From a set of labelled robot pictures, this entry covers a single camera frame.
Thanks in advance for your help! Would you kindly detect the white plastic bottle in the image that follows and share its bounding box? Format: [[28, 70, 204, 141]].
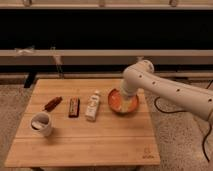
[[85, 90, 100, 121]]

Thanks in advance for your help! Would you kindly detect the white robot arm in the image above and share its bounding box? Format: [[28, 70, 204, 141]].
[[120, 60, 213, 125]]

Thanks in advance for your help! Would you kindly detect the orange ceramic bowl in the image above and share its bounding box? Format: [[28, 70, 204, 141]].
[[108, 89, 139, 114]]

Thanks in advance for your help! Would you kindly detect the brown chocolate bar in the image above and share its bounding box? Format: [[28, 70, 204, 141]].
[[68, 98, 80, 118]]

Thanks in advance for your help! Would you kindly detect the wooden table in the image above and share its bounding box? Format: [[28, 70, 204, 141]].
[[5, 79, 160, 167]]

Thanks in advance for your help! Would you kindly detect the red-brown sausage stick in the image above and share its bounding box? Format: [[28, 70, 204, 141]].
[[44, 97, 62, 112]]

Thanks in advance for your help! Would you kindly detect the white mug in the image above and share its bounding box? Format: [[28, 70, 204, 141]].
[[30, 112, 53, 137]]

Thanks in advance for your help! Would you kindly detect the white tape scrap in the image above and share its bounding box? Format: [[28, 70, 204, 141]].
[[15, 46, 35, 56]]

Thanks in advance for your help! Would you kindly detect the black cable on floor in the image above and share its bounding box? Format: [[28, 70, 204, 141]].
[[153, 79, 213, 164]]

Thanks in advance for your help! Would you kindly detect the long wooden wall rail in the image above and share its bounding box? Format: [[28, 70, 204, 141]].
[[0, 50, 213, 65]]

